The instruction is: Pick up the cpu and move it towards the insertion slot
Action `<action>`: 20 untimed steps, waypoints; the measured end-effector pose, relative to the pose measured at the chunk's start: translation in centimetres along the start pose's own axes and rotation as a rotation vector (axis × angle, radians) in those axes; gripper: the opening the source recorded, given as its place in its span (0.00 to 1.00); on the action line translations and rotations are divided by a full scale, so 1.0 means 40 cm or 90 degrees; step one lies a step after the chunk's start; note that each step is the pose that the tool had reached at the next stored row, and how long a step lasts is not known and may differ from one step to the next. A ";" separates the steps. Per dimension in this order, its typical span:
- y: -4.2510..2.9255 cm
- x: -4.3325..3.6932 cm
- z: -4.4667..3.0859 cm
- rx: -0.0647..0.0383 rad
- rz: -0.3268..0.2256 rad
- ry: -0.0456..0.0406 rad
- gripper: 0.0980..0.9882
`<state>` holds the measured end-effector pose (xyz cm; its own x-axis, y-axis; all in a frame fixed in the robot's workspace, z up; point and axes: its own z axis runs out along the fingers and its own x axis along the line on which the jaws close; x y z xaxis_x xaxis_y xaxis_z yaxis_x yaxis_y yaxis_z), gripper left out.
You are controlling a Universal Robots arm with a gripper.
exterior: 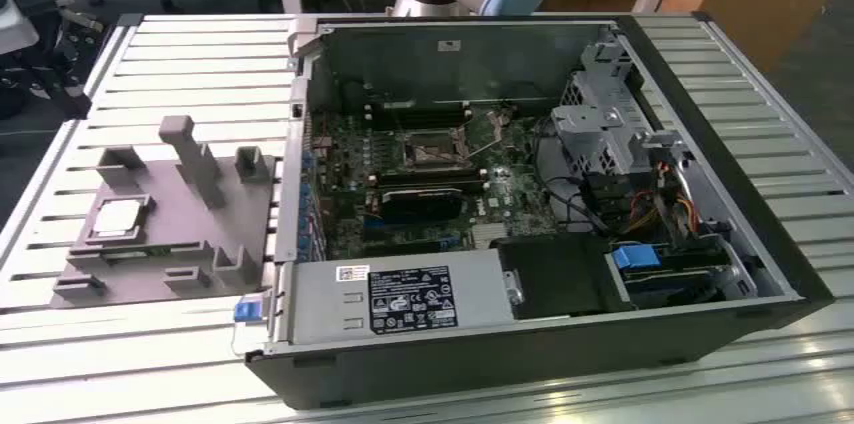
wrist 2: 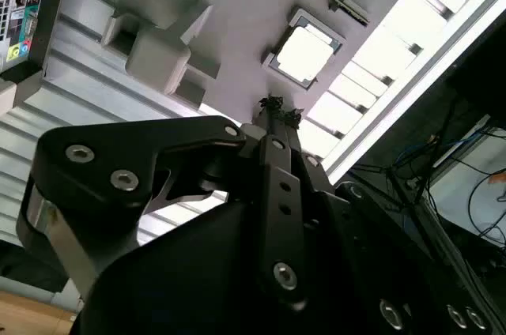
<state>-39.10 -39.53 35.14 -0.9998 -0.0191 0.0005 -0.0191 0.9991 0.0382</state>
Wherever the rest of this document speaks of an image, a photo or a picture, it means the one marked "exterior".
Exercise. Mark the silver square CPU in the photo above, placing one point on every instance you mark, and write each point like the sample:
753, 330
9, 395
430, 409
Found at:
119, 216

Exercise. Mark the black RAM slot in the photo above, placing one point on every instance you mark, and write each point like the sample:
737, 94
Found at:
428, 185
421, 119
428, 176
421, 107

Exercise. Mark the CPU socket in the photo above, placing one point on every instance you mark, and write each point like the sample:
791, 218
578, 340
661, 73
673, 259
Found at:
434, 149

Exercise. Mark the grey plastic parts rack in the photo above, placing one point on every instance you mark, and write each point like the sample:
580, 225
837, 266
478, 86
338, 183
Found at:
181, 234

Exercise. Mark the green RAM stick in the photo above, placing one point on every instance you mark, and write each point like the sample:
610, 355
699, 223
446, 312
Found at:
134, 254

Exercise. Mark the blue plastic case latch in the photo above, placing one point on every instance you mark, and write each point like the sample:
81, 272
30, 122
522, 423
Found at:
248, 310

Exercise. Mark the white sticker label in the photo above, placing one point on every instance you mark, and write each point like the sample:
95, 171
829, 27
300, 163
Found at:
450, 45

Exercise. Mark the black graphics card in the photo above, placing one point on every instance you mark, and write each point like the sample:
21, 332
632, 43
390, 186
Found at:
424, 204

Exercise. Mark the silver power supply with label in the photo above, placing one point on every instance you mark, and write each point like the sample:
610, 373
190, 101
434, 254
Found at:
321, 304

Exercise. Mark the green motherboard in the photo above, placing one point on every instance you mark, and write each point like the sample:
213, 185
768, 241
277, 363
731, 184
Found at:
508, 204

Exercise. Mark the silver chipset heat sink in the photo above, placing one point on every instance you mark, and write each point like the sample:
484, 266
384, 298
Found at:
494, 234

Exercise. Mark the silver metal drive cage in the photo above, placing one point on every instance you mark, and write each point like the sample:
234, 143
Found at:
594, 134

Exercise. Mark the black plastic shroud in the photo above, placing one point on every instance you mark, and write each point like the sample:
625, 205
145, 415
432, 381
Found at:
561, 274

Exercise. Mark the black open PC case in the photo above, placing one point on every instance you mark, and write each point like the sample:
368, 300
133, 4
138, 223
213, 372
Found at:
468, 379

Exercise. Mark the blue disk carrier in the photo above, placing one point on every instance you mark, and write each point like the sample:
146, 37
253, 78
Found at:
636, 256

